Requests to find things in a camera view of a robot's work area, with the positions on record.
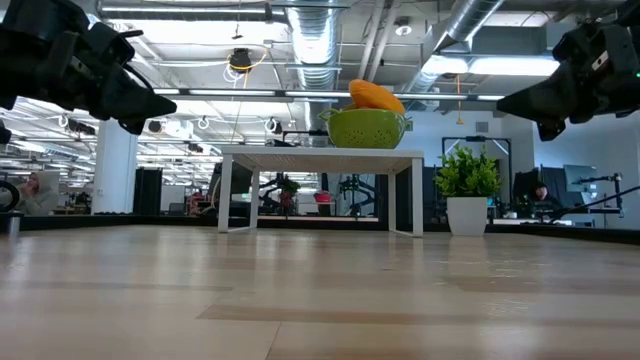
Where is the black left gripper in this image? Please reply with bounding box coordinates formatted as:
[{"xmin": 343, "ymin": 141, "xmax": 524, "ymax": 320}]
[{"xmin": 0, "ymin": 19, "xmax": 179, "ymax": 136}]

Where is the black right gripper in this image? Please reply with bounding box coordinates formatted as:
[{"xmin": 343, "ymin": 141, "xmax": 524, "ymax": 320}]
[{"xmin": 496, "ymin": 21, "xmax": 640, "ymax": 143}]

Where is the orange mango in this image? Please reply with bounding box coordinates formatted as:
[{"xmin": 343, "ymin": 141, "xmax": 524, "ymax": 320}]
[{"xmin": 348, "ymin": 78, "xmax": 406, "ymax": 116}]

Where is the green plastic colander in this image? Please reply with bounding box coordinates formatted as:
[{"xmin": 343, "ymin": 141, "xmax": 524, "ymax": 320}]
[{"xmin": 318, "ymin": 107, "xmax": 414, "ymax": 150}]

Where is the white building column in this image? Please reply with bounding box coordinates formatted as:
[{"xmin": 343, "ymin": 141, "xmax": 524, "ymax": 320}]
[{"xmin": 92, "ymin": 119, "xmax": 139, "ymax": 214}]

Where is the grey desk monitor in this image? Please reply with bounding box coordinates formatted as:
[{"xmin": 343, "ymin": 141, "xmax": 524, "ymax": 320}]
[{"xmin": 563, "ymin": 163, "xmax": 599, "ymax": 194}]

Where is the black cabinet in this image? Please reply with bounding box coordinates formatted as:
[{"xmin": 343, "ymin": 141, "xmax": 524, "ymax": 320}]
[{"xmin": 132, "ymin": 167, "xmax": 164, "ymax": 216}]

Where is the person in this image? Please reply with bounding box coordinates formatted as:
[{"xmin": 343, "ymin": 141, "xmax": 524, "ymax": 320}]
[
  {"xmin": 528, "ymin": 182, "xmax": 565, "ymax": 217},
  {"xmin": 13, "ymin": 171, "xmax": 62, "ymax": 217}
]

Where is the black background monitor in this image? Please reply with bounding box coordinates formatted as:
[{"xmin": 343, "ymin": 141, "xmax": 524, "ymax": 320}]
[{"xmin": 208, "ymin": 160, "xmax": 254, "ymax": 201}]

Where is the small potted green plant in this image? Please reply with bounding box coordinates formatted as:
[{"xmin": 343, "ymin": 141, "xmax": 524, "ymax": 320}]
[{"xmin": 434, "ymin": 144, "xmax": 503, "ymax": 237}]

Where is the black round wheel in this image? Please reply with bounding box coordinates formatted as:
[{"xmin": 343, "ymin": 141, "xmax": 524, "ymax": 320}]
[{"xmin": 0, "ymin": 179, "xmax": 21, "ymax": 214}]

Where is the white perforated metal shelf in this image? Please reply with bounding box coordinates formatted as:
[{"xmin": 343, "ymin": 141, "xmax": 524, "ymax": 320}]
[{"xmin": 217, "ymin": 144, "xmax": 426, "ymax": 239}]

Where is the yellow hanging cord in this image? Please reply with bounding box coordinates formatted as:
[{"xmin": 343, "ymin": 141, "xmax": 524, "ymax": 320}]
[{"xmin": 454, "ymin": 73, "xmax": 464, "ymax": 126}]

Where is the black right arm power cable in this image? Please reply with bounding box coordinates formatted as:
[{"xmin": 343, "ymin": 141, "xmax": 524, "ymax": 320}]
[{"xmin": 548, "ymin": 185, "xmax": 640, "ymax": 221}]

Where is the black ceiling cable reel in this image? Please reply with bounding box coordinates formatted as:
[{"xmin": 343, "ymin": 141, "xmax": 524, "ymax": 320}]
[{"xmin": 228, "ymin": 47, "xmax": 254, "ymax": 74}]

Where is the silver ventilation duct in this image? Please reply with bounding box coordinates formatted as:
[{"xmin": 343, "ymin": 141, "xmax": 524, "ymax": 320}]
[
  {"xmin": 284, "ymin": 0, "xmax": 346, "ymax": 146},
  {"xmin": 404, "ymin": 0, "xmax": 506, "ymax": 111}
]

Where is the grey metal post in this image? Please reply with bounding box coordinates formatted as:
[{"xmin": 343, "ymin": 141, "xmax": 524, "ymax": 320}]
[{"xmin": 4, "ymin": 209, "xmax": 22, "ymax": 236}]

